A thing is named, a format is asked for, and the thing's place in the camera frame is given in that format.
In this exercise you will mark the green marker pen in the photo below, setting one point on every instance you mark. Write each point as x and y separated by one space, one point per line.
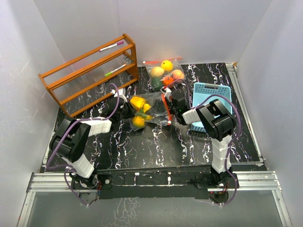
111 72

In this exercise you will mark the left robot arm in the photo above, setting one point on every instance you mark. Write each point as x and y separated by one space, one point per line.
71 137

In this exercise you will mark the fake peach apple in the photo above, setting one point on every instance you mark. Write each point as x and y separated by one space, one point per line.
157 72

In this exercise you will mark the wooden shelf rack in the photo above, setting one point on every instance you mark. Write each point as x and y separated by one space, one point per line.
79 84

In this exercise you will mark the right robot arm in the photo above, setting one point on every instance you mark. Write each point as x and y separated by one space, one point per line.
219 125

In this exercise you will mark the aluminium frame rail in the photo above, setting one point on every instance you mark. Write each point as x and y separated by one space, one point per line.
248 181

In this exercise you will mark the pink marker pen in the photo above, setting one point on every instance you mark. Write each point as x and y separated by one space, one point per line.
111 46

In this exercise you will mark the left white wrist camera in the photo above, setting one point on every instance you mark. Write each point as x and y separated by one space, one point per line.
120 93

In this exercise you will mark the blue plastic basket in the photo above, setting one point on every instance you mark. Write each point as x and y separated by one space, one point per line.
201 92

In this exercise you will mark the orange yellow fake pepper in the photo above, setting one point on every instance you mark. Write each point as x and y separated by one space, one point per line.
139 120

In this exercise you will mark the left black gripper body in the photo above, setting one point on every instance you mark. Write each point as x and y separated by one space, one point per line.
127 113

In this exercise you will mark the yellow fake bell pepper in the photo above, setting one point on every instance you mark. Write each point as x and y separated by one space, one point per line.
139 104

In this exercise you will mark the fake green fruit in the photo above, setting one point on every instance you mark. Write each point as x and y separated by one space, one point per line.
156 83

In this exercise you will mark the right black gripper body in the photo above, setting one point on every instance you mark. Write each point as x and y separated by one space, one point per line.
173 110

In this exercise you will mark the clear zip bag with fruit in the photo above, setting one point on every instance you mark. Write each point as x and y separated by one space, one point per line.
176 65

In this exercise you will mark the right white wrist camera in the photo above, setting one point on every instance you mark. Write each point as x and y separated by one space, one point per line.
166 91

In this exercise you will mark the yellow fake lemon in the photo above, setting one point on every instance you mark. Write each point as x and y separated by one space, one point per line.
167 65

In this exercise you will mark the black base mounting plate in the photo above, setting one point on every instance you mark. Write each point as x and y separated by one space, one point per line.
163 182

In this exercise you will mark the fake pink peach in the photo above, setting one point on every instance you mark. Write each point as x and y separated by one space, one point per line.
178 74

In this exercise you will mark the clear zip bag with peppers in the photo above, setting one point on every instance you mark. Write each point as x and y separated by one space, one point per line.
159 110

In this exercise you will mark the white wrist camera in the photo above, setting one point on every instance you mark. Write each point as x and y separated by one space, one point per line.
166 91
120 93

